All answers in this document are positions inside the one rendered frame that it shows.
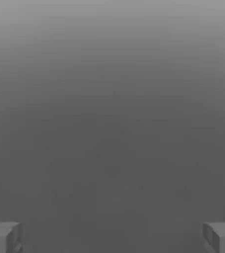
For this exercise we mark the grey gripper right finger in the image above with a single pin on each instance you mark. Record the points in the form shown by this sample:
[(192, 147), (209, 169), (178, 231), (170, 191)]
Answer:
[(223, 237)]

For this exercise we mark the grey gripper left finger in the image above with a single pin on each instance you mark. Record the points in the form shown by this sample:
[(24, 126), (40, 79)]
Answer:
[(2, 237)]

